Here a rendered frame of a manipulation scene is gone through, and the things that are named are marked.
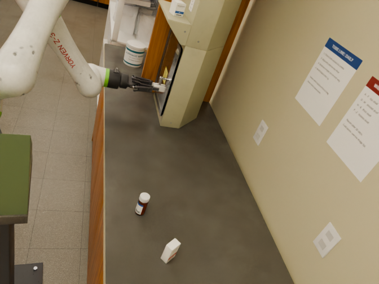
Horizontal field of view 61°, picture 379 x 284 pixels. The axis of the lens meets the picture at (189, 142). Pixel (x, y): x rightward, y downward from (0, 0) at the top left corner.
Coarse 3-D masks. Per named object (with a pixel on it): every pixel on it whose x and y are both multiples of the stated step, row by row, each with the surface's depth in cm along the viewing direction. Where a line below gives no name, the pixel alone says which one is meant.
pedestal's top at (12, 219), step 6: (30, 174) 123; (30, 180) 122; (0, 216) 106; (6, 216) 106; (12, 216) 107; (18, 216) 108; (24, 216) 109; (0, 222) 107; (6, 222) 108; (12, 222) 109; (18, 222) 109; (24, 222) 110
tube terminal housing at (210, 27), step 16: (208, 0) 140; (224, 0) 142; (240, 0) 156; (192, 16) 147; (208, 16) 145; (224, 16) 151; (192, 32) 148; (208, 32) 150; (224, 32) 161; (192, 48) 153; (208, 48) 156; (192, 64) 158; (208, 64) 166; (176, 80) 162; (192, 80) 164; (208, 80) 179; (176, 96) 168; (192, 96) 172; (176, 112) 174; (192, 112) 186
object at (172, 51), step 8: (176, 40) 163; (168, 48) 176; (176, 48) 161; (168, 56) 174; (176, 56) 159; (168, 64) 172; (176, 64) 158; (160, 72) 187; (168, 72) 170; (168, 88) 166; (160, 96) 180; (160, 104) 178; (160, 112) 175
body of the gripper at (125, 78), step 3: (123, 75) 159; (126, 75) 160; (123, 78) 158; (126, 78) 159; (129, 78) 164; (123, 81) 159; (126, 81) 159; (129, 81) 162; (120, 84) 159; (123, 84) 159; (126, 84) 160; (129, 84) 160; (132, 84) 160; (135, 84) 162; (120, 87) 161; (123, 87) 161; (126, 87) 161
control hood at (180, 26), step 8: (160, 0) 165; (168, 8) 157; (168, 16) 146; (176, 16) 150; (184, 16) 154; (176, 24) 144; (184, 24) 145; (176, 32) 147; (184, 32) 147; (184, 40) 150
